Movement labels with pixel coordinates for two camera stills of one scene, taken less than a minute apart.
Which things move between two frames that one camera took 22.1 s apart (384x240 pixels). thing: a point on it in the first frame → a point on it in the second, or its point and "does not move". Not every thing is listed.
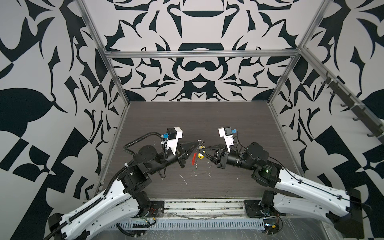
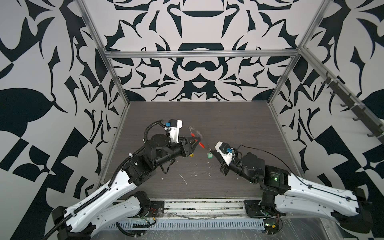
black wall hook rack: [361, 114] does not move
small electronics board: [271, 228] does not move
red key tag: [194, 158] → [201, 144]
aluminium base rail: [202, 209] does not move
